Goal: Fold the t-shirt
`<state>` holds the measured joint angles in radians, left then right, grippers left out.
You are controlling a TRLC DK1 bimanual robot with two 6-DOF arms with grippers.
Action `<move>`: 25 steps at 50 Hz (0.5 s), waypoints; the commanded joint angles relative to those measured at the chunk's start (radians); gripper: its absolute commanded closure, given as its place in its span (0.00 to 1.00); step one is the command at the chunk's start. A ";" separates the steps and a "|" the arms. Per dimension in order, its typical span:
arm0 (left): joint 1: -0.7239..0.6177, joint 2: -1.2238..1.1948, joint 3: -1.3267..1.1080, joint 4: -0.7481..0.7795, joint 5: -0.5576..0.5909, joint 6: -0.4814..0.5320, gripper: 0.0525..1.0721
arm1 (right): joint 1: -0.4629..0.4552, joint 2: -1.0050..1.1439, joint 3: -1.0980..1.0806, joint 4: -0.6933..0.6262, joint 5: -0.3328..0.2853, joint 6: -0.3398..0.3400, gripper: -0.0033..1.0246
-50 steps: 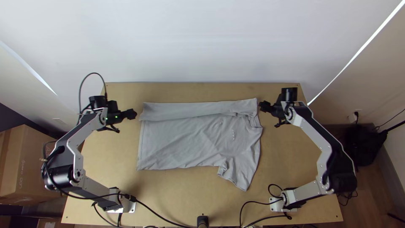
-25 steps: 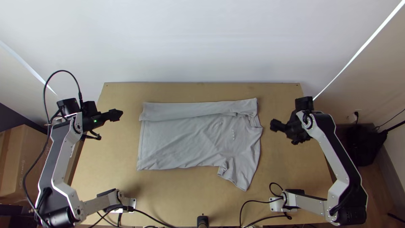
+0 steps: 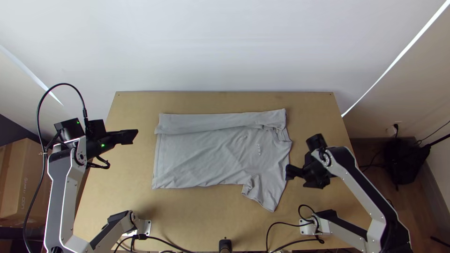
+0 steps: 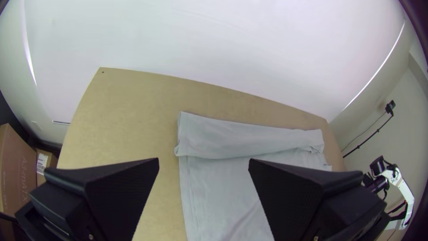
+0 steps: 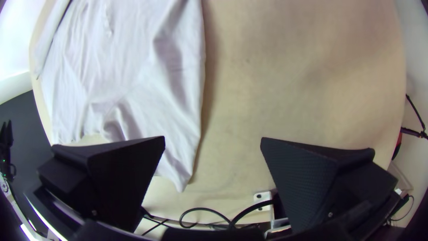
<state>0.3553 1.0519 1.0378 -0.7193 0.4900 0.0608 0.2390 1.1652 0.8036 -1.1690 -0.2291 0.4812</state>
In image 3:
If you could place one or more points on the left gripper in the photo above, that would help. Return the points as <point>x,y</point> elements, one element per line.
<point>123,136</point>

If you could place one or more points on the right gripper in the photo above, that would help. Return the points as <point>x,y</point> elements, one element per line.
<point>316,172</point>

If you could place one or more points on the grey t-shirt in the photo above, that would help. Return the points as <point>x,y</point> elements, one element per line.
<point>218,154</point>

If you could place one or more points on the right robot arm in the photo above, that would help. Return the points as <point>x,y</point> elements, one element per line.
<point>358,186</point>

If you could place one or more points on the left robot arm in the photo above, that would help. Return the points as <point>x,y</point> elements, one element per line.
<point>65,182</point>

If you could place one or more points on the black bag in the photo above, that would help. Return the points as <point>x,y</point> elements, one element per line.
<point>404,161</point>

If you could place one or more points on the brown cardboard box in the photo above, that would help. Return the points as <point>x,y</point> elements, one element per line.
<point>21,175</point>

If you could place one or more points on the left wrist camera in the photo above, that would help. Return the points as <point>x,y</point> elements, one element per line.
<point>95,127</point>

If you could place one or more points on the white wall socket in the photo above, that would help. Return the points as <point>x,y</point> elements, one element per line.
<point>393,130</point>

